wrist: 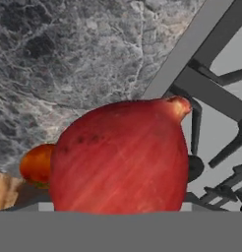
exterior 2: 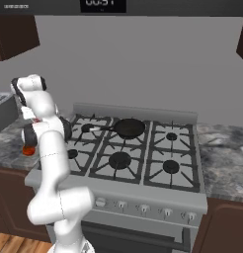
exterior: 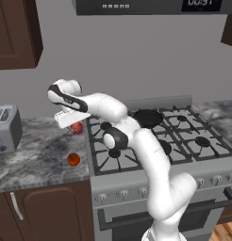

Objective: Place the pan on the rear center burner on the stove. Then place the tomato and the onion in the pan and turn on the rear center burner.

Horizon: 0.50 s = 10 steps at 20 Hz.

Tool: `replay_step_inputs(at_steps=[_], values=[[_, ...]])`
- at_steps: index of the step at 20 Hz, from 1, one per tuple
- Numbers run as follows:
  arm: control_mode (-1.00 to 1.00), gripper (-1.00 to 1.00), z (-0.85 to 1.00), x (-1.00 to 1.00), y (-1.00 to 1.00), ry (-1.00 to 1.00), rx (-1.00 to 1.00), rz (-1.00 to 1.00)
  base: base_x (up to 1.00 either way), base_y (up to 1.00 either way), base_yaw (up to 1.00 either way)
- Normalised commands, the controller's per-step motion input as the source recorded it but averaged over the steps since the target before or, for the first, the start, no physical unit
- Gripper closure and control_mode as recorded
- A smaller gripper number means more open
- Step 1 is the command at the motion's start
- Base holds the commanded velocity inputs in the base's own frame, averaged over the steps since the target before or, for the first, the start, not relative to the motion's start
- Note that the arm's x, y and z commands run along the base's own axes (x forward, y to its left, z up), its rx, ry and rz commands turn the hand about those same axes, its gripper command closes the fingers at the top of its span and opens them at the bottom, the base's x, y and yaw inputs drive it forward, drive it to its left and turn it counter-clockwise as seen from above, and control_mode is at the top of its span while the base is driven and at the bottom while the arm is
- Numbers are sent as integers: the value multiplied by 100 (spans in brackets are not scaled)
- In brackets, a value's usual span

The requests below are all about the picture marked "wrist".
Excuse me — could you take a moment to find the red onion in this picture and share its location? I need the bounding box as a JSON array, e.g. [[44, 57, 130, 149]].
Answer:
[[48, 94, 193, 216]]

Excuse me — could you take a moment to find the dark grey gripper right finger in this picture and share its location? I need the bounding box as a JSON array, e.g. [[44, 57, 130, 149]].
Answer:
[[180, 192, 226, 213]]

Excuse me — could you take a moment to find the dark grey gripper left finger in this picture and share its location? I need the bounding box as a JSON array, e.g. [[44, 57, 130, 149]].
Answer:
[[1, 183, 56, 213]]

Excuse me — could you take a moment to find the red orange tomato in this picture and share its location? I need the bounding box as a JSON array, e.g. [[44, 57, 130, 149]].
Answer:
[[19, 143, 57, 190]]

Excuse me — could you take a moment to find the tan lumpy food item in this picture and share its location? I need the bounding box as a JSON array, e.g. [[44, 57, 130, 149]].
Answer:
[[0, 171, 27, 212]]

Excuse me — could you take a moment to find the grey hob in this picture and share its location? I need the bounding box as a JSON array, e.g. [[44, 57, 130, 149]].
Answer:
[[141, 0, 242, 213]]

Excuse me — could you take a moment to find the black hob grate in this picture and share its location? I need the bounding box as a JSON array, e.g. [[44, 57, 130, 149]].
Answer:
[[163, 58, 242, 213]]

